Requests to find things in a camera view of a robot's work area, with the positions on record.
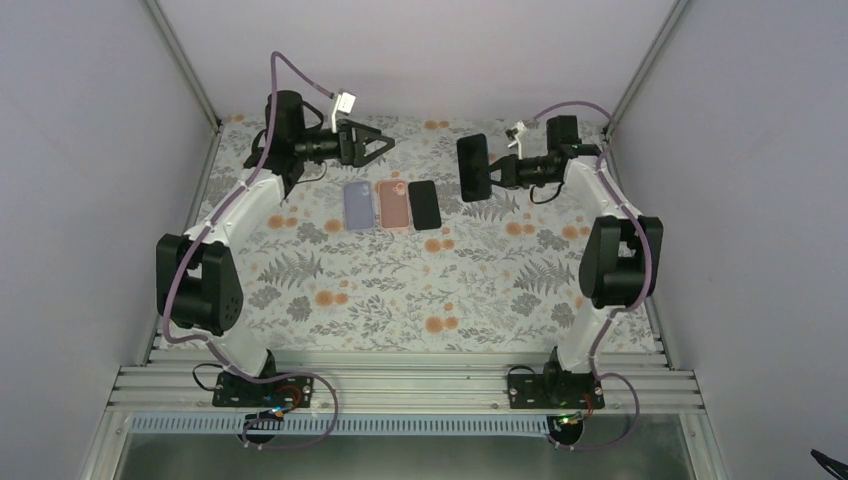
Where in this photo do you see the lavender phone case with ring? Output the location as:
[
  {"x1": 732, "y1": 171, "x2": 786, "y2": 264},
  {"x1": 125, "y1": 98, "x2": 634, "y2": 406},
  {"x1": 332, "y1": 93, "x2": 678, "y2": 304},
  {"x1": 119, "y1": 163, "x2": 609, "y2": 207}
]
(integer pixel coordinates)
[{"x1": 343, "y1": 180, "x2": 376, "y2": 232}]

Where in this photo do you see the floral patterned table mat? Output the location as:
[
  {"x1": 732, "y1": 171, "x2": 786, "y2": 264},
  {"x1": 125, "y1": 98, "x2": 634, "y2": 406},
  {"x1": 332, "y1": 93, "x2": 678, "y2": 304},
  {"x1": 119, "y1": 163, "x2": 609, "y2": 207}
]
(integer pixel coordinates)
[{"x1": 235, "y1": 116, "x2": 593, "y2": 353}]

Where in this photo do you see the aluminium corner post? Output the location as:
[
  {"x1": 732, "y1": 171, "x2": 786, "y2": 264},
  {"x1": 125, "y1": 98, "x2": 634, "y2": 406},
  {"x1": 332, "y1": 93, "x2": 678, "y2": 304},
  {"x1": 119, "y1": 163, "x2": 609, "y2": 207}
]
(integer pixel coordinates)
[
  {"x1": 605, "y1": 0, "x2": 691, "y2": 138},
  {"x1": 140, "y1": 0, "x2": 221, "y2": 132}
]

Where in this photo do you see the pink phone case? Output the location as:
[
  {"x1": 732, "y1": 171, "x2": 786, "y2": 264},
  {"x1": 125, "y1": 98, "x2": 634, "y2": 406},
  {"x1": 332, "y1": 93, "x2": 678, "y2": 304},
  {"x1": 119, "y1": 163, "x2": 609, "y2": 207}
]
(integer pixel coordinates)
[{"x1": 377, "y1": 180, "x2": 411, "y2": 231}]

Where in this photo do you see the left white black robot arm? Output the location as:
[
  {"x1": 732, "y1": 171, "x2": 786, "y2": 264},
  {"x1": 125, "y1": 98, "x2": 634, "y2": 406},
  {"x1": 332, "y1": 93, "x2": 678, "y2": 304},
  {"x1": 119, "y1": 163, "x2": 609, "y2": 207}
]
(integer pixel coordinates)
[{"x1": 155, "y1": 89, "x2": 396, "y2": 405}]

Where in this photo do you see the aluminium corner post right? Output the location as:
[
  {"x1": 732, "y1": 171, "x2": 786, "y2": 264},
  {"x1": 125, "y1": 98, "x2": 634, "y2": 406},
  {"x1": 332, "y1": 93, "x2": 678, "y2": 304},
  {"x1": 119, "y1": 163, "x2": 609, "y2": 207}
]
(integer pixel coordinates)
[{"x1": 605, "y1": 0, "x2": 691, "y2": 138}]

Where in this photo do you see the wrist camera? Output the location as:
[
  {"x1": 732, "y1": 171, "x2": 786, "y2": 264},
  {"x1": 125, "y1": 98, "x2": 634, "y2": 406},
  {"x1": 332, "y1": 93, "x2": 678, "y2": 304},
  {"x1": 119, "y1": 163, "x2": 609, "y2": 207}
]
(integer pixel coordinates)
[
  {"x1": 505, "y1": 120, "x2": 527, "y2": 160},
  {"x1": 329, "y1": 89, "x2": 357, "y2": 133}
]

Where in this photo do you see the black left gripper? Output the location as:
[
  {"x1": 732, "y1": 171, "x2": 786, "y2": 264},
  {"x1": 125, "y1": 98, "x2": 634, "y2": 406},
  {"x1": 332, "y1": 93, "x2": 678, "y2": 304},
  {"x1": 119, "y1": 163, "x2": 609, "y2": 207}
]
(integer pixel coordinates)
[{"x1": 294, "y1": 117, "x2": 394, "y2": 168}]

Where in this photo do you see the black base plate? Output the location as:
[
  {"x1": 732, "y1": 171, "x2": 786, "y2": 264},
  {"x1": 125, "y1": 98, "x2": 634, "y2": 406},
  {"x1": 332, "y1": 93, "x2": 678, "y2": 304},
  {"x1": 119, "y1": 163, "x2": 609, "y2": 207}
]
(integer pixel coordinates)
[
  {"x1": 211, "y1": 372, "x2": 314, "y2": 409},
  {"x1": 506, "y1": 369, "x2": 605, "y2": 410}
]

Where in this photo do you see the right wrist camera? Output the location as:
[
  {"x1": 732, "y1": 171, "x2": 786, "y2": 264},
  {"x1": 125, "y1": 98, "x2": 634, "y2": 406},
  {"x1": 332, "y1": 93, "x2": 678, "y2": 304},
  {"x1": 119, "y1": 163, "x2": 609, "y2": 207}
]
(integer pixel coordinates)
[{"x1": 505, "y1": 120, "x2": 527, "y2": 160}]

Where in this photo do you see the black smartphone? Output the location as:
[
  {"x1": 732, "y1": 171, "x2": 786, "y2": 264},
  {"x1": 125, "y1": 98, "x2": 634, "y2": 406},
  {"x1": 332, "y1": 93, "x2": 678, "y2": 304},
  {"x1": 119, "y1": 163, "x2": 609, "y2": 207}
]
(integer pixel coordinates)
[
  {"x1": 408, "y1": 180, "x2": 442, "y2": 231},
  {"x1": 456, "y1": 133, "x2": 492, "y2": 203}
]

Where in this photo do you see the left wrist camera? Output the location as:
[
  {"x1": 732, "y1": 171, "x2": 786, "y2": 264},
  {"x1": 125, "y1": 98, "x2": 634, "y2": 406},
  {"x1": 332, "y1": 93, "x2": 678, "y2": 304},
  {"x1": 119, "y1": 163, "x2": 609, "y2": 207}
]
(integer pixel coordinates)
[{"x1": 329, "y1": 89, "x2": 357, "y2": 133}]

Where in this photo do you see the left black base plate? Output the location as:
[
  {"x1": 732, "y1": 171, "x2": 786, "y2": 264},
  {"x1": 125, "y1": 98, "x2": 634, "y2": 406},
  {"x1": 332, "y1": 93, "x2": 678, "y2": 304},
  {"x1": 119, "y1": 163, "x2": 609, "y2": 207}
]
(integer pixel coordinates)
[{"x1": 211, "y1": 372, "x2": 314, "y2": 409}]

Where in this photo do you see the grey slotted cable duct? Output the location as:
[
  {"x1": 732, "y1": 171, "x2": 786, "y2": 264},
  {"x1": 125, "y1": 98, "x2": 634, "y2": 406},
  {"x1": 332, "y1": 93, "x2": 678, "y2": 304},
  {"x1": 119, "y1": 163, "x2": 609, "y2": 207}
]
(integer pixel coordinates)
[{"x1": 128, "y1": 412, "x2": 549, "y2": 437}]

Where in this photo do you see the aluminium rail base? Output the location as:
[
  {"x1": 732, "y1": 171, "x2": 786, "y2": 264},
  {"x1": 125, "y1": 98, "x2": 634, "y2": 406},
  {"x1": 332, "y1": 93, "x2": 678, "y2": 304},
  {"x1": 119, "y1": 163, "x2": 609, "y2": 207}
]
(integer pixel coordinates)
[{"x1": 107, "y1": 350, "x2": 705, "y2": 414}]

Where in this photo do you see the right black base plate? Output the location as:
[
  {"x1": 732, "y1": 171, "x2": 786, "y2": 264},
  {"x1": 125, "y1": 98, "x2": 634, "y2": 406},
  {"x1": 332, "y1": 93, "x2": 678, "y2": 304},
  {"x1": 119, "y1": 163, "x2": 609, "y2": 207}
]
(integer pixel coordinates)
[{"x1": 506, "y1": 369, "x2": 605, "y2": 410}]

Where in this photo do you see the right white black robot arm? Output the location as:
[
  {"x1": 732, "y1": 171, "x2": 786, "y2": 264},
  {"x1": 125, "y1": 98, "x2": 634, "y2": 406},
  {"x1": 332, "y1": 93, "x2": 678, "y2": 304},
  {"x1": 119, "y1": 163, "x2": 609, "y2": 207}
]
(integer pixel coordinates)
[{"x1": 481, "y1": 115, "x2": 663, "y2": 407}]

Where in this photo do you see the aluminium corner post left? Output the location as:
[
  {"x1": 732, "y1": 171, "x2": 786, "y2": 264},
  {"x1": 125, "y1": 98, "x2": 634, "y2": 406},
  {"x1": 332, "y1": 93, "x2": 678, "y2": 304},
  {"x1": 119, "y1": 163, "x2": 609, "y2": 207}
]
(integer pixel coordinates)
[{"x1": 140, "y1": 0, "x2": 221, "y2": 132}]

